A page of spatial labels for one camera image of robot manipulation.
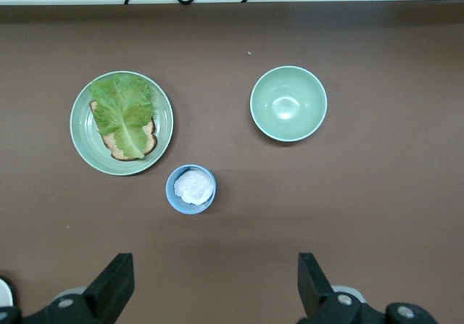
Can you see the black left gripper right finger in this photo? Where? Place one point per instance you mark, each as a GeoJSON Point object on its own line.
{"type": "Point", "coordinates": [319, 298]}

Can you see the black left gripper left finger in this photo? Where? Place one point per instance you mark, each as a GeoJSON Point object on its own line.
{"type": "Point", "coordinates": [108, 291]}

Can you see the blue plastic cup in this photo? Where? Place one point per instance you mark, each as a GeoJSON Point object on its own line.
{"type": "Point", "coordinates": [170, 195]}

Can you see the white appliance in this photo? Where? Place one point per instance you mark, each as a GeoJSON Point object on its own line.
{"type": "Point", "coordinates": [5, 291]}

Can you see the crumpled white paper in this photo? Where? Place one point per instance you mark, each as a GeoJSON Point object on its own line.
{"type": "Point", "coordinates": [194, 188]}

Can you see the toasted bread slice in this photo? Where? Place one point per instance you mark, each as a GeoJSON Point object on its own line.
{"type": "Point", "coordinates": [149, 141]}

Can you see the pale green plate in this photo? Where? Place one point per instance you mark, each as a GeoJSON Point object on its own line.
{"type": "Point", "coordinates": [161, 139]}

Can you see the green lettuce leaf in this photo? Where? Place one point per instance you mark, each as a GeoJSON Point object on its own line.
{"type": "Point", "coordinates": [119, 110]}

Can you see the pale green bowl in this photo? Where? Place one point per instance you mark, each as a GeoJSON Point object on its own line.
{"type": "Point", "coordinates": [288, 103]}

